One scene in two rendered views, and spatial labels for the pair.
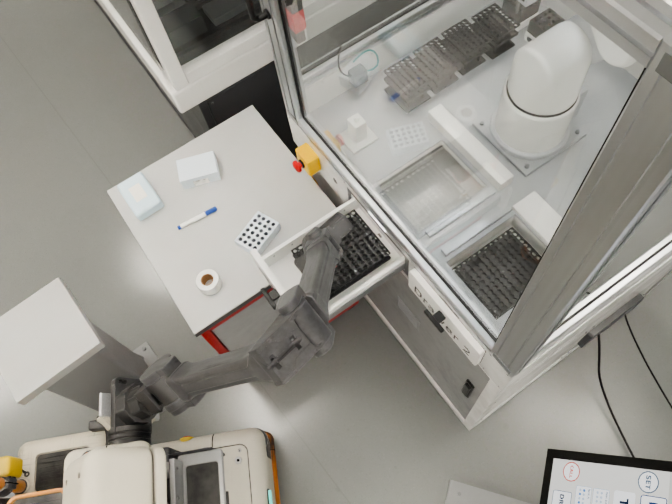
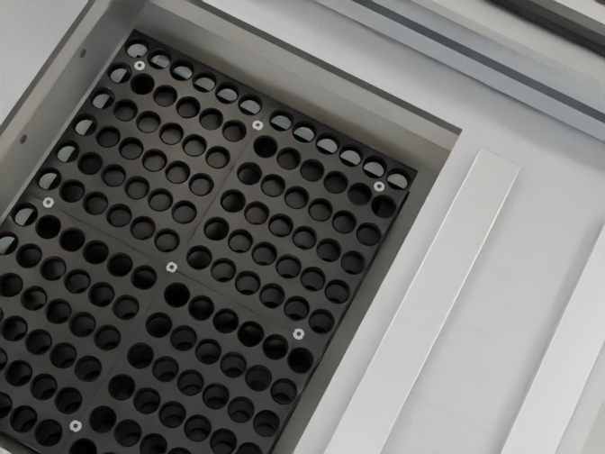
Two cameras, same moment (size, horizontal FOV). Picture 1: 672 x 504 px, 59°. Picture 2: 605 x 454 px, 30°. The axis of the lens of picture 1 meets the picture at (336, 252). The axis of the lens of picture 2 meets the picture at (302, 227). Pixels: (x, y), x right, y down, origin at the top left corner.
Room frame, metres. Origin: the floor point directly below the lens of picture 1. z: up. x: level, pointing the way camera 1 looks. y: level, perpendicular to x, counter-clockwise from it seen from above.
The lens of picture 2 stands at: (0.74, -0.52, 1.45)
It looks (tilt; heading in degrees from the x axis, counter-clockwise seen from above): 69 degrees down; 132
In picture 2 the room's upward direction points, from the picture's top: 11 degrees clockwise
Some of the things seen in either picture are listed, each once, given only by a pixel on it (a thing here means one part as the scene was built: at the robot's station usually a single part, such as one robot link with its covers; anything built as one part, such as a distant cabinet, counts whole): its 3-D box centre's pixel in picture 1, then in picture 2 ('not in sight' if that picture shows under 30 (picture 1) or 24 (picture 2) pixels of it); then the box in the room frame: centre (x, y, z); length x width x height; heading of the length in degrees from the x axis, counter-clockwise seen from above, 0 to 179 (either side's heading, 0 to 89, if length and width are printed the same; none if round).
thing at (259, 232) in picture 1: (258, 234); not in sight; (0.90, 0.23, 0.78); 0.12 x 0.08 x 0.04; 136
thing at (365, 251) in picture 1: (341, 256); not in sight; (0.73, -0.01, 0.87); 0.22 x 0.18 x 0.06; 115
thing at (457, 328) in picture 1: (444, 316); not in sight; (0.49, -0.25, 0.87); 0.29 x 0.02 x 0.11; 25
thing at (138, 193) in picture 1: (140, 195); not in sight; (1.12, 0.59, 0.78); 0.15 x 0.10 x 0.04; 26
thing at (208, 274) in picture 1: (208, 282); not in sight; (0.77, 0.40, 0.78); 0.07 x 0.07 x 0.04
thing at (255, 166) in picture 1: (250, 257); not in sight; (1.02, 0.32, 0.38); 0.62 x 0.58 x 0.76; 25
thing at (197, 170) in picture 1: (198, 170); not in sight; (1.17, 0.39, 0.79); 0.13 x 0.09 x 0.05; 95
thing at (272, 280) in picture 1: (282, 294); not in sight; (0.64, 0.17, 0.87); 0.29 x 0.02 x 0.11; 25
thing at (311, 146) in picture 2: not in sight; (266, 114); (0.53, -0.34, 0.90); 0.18 x 0.02 x 0.01; 25
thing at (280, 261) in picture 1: (343, 255); not in sight; (0.73, -0.02, 0.86); 0.40 x 0.26 x 0.06; 115
